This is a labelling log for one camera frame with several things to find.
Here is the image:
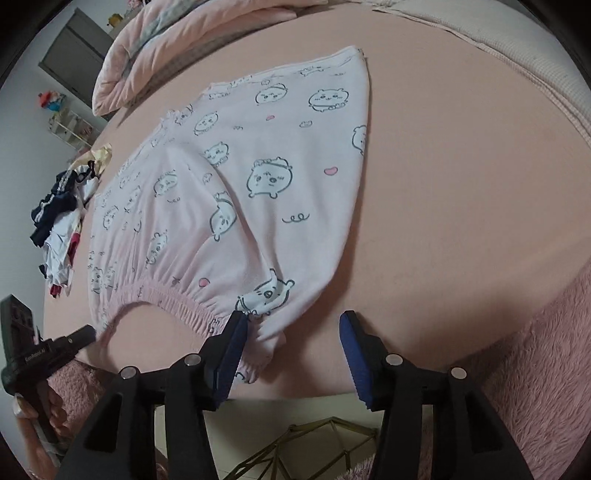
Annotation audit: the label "grey cabinet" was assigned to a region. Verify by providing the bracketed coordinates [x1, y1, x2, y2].
[39, 7, 117, 121]

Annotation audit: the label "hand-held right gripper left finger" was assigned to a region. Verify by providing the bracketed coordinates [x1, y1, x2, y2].
[58, 311, 250, 480]

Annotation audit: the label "pink fluffy blanket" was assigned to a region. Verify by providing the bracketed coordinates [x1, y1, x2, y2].
[46, 272, 591, 480]

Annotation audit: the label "pile of mixed clothes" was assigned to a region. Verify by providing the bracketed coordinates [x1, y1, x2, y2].
[30, 159, 105, 298]

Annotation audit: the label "pink quilt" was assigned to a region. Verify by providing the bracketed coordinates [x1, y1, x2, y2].
[92, 0, 379, 117]

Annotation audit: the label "person's left hand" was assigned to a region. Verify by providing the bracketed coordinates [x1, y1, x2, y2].
[11, 390, 75, 467]

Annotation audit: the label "colourful plush toy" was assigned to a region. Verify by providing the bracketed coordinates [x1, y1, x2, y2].
[39, 90, 68, 112]

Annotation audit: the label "beige blanket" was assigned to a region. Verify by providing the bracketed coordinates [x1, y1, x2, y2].
[369, 0, 591, 160]

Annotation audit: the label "bed with pink sheet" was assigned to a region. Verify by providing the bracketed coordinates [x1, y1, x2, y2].
[44, 0, 591, 403]

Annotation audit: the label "pink cartoon print pants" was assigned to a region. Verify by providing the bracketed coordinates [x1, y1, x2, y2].
[87, 45, 373, 385]

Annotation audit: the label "yellow cloth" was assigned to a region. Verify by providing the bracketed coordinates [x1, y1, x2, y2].
[90, 144, 114, 176]

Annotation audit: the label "white wire rack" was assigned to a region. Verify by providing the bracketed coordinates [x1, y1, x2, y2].
[48, 108, 96, 149]

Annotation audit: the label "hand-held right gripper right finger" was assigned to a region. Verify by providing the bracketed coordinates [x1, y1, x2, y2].
[339, 311, 537, 480]

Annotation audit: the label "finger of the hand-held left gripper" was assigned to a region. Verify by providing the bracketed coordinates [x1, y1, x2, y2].
[48, 325, 97, 363]

